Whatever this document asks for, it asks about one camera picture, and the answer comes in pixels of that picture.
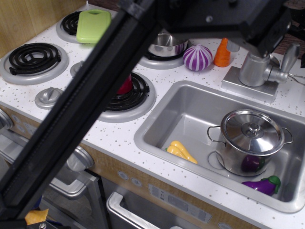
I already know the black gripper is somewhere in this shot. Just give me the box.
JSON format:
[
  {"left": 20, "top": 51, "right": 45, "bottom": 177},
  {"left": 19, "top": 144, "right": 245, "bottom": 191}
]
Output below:
[{"left": 290, "top": 9, "right": 305, "bottom": 35}]

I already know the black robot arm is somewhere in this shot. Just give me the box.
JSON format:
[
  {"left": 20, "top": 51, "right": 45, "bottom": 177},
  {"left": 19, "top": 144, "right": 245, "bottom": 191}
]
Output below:
[{"left": 0, "top": 0, "right": 292, "bottom": 225}]

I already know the silver toy faucet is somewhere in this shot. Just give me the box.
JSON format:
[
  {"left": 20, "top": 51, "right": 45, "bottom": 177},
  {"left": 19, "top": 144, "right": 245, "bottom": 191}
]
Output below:
[{"left": 221, "top": 52, "right": 289, "bottom": 103}]

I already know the orange toy carrot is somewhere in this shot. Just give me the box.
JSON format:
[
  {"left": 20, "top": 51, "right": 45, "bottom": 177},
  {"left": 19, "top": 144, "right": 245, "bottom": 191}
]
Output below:
[{"left": 213, "top": 38, "right": 231, "bottom": 67}]

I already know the purple striped toy onion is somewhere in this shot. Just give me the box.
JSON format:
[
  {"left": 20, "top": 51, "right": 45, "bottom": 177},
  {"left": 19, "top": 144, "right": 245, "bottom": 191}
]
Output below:
[{"left": 183, "top": 44, "right": 213, "bottom": 71}]

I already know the steel pot with lid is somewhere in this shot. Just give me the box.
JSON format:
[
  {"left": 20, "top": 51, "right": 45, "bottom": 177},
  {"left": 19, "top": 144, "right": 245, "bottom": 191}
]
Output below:
[{"left": 208, "top": 109, "right": 294, "bottom": 177}]

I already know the small steel saucepan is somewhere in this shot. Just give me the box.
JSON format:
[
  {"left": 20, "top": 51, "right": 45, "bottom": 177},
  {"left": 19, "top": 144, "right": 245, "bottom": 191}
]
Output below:
[{"left": 148, "top": 32, "right": 189, "bottom": 57}]

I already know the back right stove burner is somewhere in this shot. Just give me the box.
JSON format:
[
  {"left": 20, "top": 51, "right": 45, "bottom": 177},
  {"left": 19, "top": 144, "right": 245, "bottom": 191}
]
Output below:
[{"left": 138, "top": 41, "right": 191, "bottom": 70}]

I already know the stove burner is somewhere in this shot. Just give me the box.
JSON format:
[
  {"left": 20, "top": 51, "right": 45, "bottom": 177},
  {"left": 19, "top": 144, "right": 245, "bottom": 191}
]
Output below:
[
  {"left": 138, "top": 41, "right": 191, "bottom": 70},
  {"left": 56, "top": 11, "right": 81, "bottom": 43},
  {"left": 0, "top": 43, "right": 69, "bottom": 85},
  {"left": 98, "top": 72, "right": 156, "bottom": 123}
]

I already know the purple toy eggplant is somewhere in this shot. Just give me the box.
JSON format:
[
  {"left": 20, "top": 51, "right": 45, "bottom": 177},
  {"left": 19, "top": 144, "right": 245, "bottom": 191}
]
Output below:
[{"left": 242, "top": 176, "right": 281, "bottom": 196}]

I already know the red toy pepper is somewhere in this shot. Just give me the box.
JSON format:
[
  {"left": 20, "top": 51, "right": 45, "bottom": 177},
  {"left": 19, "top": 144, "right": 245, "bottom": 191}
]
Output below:
[{"left": 117, "top": 74, "right": 133, "bottom": 94}]

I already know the front right stove burner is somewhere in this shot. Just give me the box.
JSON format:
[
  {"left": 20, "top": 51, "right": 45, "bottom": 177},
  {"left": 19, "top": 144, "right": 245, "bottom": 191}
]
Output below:
[{"left": 98, "top": 72, "right": 156, "bottom": 123}]

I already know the green toy cutting board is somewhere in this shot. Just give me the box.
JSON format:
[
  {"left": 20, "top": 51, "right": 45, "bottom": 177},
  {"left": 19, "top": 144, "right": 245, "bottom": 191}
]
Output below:
[{"left": 76, "top": 9, "right": 112, "bottom": 44}]

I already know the grey middle stove knob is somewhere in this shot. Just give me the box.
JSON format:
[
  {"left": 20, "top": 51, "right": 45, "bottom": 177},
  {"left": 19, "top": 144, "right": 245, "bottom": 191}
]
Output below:
[{"left": 70, "top": 61, "right": 84, "bottom": 78}]

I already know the grey stove knob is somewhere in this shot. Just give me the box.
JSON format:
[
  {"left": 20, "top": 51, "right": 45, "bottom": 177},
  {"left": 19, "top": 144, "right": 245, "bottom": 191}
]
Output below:
[
  {"left": 70, "top": 61, "right": 84, "bottom": 78},
  {"left": 34, "top": 87, "right": 63, "bottom": 110}
]

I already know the back left stove burner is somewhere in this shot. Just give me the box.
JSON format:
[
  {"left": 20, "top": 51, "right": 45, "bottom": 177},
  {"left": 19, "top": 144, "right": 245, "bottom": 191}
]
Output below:
[{"left": 56, "top": 11, "right": 81, "bottom": 43}]

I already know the silver oven dial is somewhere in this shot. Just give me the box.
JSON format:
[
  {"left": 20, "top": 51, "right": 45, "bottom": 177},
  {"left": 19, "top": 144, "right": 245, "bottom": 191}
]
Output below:
[
  {"left": 66, "top": 146, "right": 94, "bottom": 172},
  {"left": 0, "top": 109, "right": 14, "bottom": 129}
]

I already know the grey front stove knob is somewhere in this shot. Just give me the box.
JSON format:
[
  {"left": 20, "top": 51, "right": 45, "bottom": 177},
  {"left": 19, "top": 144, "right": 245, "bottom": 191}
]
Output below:
[{"left": 34, "top": 87, "right": 63, "bottom": 110}]

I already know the front left stove burner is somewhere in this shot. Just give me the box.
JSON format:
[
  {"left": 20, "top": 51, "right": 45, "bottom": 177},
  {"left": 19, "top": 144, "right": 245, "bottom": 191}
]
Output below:
[{"left": 0, "top": 43, "right": 69, "bottom": 85}]

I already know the silver left oven dial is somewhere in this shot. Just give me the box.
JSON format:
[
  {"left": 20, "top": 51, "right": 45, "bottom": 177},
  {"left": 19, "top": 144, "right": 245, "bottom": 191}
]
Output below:
[{"left": 0, "top": 109, "right": 14, "bottom": 129}]

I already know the yellow cloth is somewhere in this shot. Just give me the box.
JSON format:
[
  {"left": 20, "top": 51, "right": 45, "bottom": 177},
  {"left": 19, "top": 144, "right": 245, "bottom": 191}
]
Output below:
[{"left": 25, "top": 209, "right": 49, "bottom": 225}]

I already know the silver dishwasher door handle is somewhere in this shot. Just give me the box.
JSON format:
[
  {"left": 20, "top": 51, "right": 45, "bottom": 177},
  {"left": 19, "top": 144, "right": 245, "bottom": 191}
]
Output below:
[{"left": 106, "top": 192, "right": 158, "bottom": 229}]

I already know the silver oven door handle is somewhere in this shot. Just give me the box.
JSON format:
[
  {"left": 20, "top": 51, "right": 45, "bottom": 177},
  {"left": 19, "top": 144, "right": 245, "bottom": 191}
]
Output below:
[{"left": 49, "top": 178, "right": 87, "bottom": 200}]

